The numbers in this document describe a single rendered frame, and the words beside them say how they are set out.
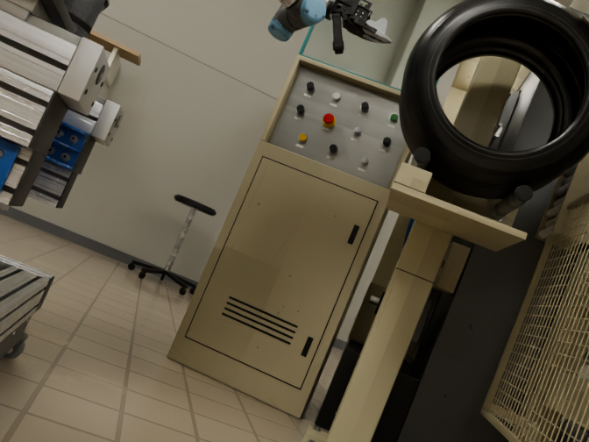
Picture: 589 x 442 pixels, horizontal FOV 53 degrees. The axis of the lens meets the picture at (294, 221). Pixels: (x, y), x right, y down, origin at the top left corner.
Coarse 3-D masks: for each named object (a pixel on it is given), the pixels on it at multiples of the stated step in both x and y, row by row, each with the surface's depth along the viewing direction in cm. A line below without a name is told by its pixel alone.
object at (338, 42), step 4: (332, 16) 177; (336, 16) 177; (340, 16) 177; (332, 20) 177; (336, 20) 177; (340, 20) 176; (336, 24) 176; (340, 24) 176; (336, 28) 176; (340, 28) 176; (336, 32) 176; (340, 32) 176; (336, 36) 176; (340, 36) 176; (336, 40) 176; (340, 40) 176; (336, 44) 176; (340, 44) 176; (336, 48) 176; (340, 48) 176; (336, 52) 178; (340, 52) 178
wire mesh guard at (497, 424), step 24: (552, 240) 189; (552, 264) 175; (576, 264) 154; (528, 288) 190; (552, 288) 166; (528, 336) 170; (552, 336) 150; (504, 360) 186; (528, 360) 161; (504, 384) 175; (576, 384) 123; (504, 408) 166; (528, 408) 147; (552, 408) 131; (504, 432) 154; (528, 432) 139; (552, 432) 125; (576, 432) 113
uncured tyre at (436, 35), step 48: (480, 0) 163; (528, 0) 161; (432, 48) 162; (480, 48) 187; (528, 48) 185; (576, 48) 158; (432, 96) 160; (576, 96) 179; (432, 144) 161; (576, 144) 154; (480, 192) 170
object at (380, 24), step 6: (384, 18) 175; (372, 24) 175; (378, 24) 175; (384, 24) 174; (366, 30) 174; (378, 30) 174; (384, 30) 174; (378, 36) 174; (384, 36) 174; (384, 42) 176
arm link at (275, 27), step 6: (282, 6) 177; (276, 12) 178; (282, 12) 174; (276, 18) 176; (282, 18) 174; (270, 24) 177; (276, 24) 175; (282, 24) 175; (288, 24) 172; (270, 30) 178; (276, 30) 176; (282, 30) 175; (288, 30) 176; (294, 30) 175; (276, 36) 179; (282, 36) 177; (288, 36) 177
